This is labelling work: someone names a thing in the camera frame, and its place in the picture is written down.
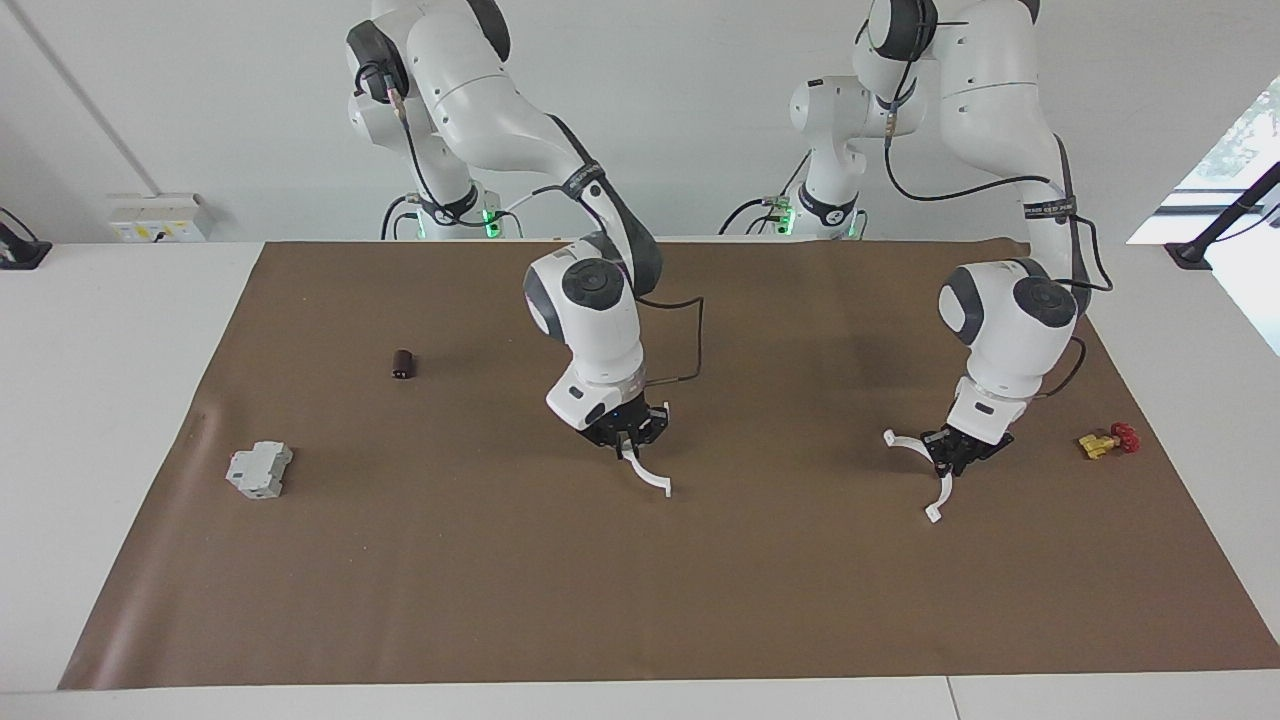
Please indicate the grey circuit breaker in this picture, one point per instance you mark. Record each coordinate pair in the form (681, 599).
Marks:
(258, 470)

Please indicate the green lit base connector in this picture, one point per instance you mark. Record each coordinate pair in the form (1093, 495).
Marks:
(780, 215)
(488, 222)

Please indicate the white wall socket box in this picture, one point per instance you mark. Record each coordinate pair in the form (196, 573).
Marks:
(160, 220)

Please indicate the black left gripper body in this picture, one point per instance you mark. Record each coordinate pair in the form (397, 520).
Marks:
(965, 445)

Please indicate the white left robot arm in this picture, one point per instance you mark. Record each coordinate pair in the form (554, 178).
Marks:
(1000, 90)

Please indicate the brown paper table mat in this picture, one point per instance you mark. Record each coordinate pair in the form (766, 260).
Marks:
(640, 600)

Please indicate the black table clamp mount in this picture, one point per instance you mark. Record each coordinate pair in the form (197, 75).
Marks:
(22, 252)

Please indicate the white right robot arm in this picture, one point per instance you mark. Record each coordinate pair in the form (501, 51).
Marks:
(480, 80)

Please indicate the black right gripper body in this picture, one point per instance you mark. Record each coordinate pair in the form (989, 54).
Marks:
(630, 420)

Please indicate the black angled stand rod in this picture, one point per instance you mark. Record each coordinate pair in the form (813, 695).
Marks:
(1225, 215)

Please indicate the dark brown small cylinder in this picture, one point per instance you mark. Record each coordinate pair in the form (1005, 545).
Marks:
(403, 364)

